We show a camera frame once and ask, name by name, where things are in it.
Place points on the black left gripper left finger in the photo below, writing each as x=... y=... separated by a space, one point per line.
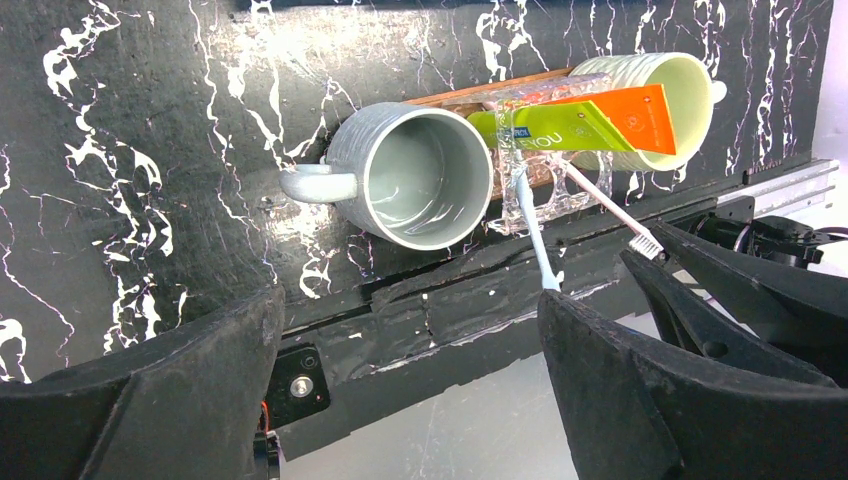
x=186 y=404

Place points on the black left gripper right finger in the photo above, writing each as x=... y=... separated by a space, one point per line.
x=634 y=407

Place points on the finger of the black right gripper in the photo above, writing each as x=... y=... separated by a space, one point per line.
x=801 y=312
x=687 y=321

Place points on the white toothbrush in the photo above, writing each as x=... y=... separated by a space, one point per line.
x=525 y=198

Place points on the clear plastic toothbrush holder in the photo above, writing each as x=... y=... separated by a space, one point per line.
x=560 y=201

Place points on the orange toothpaste tube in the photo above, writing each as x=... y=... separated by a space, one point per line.
x=640 y=114

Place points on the yellow-green toothpaste tube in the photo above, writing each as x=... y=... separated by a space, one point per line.
x=579 y=126

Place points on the light green ceramic mug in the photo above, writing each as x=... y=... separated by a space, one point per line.
x=690 y=94

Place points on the grey-blue ceramic mug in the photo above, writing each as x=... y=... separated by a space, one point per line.
x=420 y=177

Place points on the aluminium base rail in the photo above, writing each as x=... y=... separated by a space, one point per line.
x=795 y=190

